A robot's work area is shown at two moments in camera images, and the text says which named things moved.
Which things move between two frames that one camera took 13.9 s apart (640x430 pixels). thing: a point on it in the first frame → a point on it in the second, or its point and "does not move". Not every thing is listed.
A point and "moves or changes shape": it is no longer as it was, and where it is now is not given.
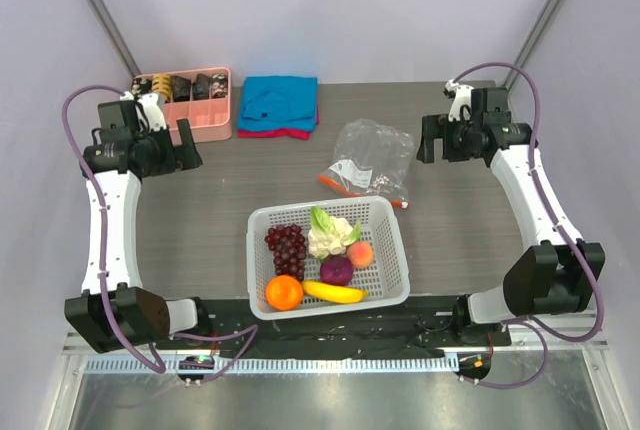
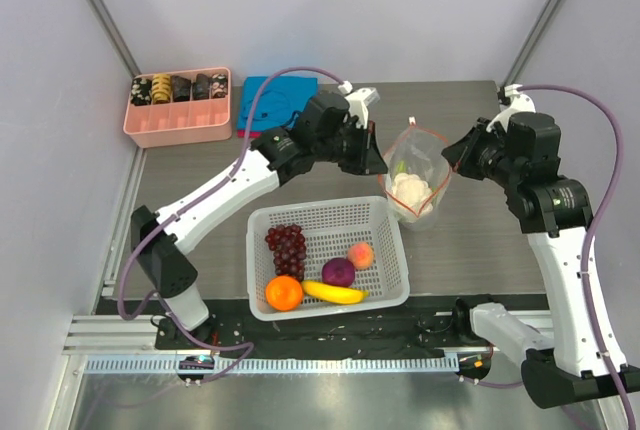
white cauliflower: [330, 234] → [411, 197]
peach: [361, 254] does not move
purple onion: [336, 270] does not move
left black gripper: [179, 158] → [372, 161]
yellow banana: [334, 293] does not move
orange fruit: [284, 293] does not move
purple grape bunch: [288, 244] does not move
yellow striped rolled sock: [163, 83] does not move
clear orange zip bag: [370, 161] moves or changes shape
